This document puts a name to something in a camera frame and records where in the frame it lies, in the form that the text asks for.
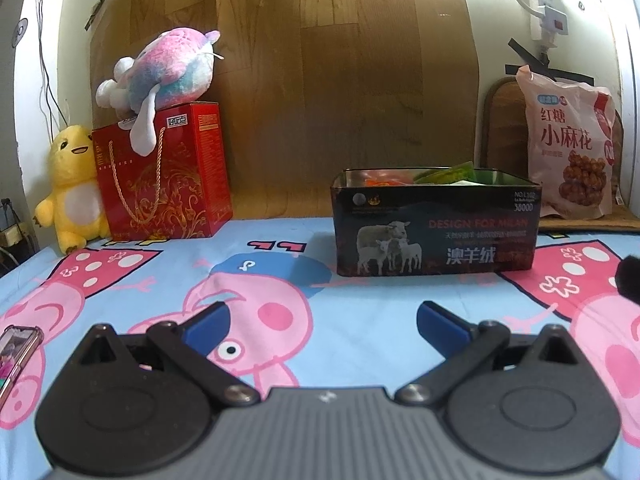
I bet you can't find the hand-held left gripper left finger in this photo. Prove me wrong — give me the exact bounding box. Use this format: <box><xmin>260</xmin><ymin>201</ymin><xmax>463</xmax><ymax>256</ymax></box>
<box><xmin>67</xmin><ymin>301</ymin><xmax>261</xmax><ymax>408</ymax></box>

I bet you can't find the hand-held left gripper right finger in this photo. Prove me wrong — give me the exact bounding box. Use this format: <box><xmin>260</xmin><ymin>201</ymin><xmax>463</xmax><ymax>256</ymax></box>
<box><xmin>395</xmin><ymin>301</ymin><xmax>596</xmax><ymax>407</ymax></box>

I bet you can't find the black sheep print tin box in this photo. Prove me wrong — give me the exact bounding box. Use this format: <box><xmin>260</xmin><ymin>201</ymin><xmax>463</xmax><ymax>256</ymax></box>
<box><xmin>330</xmin><ymin>167</ymin><xmax>543</xmax><ymax>278</ymax></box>

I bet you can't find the green snack packet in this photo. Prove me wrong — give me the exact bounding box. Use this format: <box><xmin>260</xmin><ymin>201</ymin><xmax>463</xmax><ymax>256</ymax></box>
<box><xmin>415</xmin><ymin>161</ymin><xmax>476</xmax><ymax>186</ymax></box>

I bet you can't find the printed cartoon blanket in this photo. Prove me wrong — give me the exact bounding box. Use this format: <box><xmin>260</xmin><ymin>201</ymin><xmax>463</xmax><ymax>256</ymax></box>
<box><xmin>0</xmin><ymin>215</ymin><xmax>640</xmax><ymax>480</ymax></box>

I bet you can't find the red gift box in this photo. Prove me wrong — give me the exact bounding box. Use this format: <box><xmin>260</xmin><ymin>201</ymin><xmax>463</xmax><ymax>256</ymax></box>
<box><xmin>91</xmin><ymin>101</ymin><xmax>233</xmax><ymax>242</ymax></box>

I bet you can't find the yellow orange snack packet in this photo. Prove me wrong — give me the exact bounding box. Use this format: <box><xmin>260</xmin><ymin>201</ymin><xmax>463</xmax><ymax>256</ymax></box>
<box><xmin>362</xmin><ymin>170</ymin><xmax>416</xmax><ymax>184</ymax></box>

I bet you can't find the pink snack bag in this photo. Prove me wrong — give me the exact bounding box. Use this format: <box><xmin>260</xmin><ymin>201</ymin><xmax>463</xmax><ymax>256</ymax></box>
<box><xmin>515</xmin><ymin>65</ymin><xmax>617</xmax><ymax>221</ymax></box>

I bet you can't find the yellow plush toy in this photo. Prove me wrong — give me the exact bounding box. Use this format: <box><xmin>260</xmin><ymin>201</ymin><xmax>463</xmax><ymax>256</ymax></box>
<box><xmin>32</xmin><ymin>124</ymin><xmax>113</xmax><ymax>256</ymax></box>

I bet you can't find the smartphone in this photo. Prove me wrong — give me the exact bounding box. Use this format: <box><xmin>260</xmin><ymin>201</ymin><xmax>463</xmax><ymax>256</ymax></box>
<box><xmin>0</xmin><ymin>325</ymin><xmax>45</xmax><ymax>401</ymax></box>

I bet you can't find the black tape strip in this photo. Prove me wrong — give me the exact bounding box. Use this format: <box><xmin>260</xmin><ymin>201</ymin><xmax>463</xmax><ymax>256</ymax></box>
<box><xmin>505</xmin><ymin>62</ymin><xmax>596</xmax><ymax>86</ymax></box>
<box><xmin>507</xmin><ymin>37</ymin><xmax>541</xmax><ymax>65</ymax></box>
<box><xmin>85</xmin><ymin>0</ymin><xmax>111</xmax><ymax>31</ymax></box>

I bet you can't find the beige power adapter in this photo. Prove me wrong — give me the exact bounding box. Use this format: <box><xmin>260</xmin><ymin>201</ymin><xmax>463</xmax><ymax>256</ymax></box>
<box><xmin>0</xmin><ymin>224</ymin><xmax>32</xmax><ymax>250</ymax></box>

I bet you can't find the pink blue plush toy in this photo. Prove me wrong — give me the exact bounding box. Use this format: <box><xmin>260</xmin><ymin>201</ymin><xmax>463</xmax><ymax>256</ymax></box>
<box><xmin>96</xmin><ymin>29</ymin><xmax>223</xmax><ymax>157</ymax></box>

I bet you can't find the white power strip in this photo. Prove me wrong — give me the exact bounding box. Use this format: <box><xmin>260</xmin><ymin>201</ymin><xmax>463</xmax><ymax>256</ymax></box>
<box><xmin>529</xmin><ymin>0</ymin><xmax>572</xmax><ymax>41</ymax></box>

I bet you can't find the wood pattern wall sheet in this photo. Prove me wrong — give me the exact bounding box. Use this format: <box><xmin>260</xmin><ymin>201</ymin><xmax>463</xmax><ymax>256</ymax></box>
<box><xmin>90</xmin><ymin>0</ymin><xmax>483</xmax><ymax>221</ymax></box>

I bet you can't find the thin black cable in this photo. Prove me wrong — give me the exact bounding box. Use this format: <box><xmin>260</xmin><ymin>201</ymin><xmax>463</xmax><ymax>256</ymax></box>
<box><xmin>30</xmin><ymin>0</ymin><xmax>68</xmax><ymax>128</ymax></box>

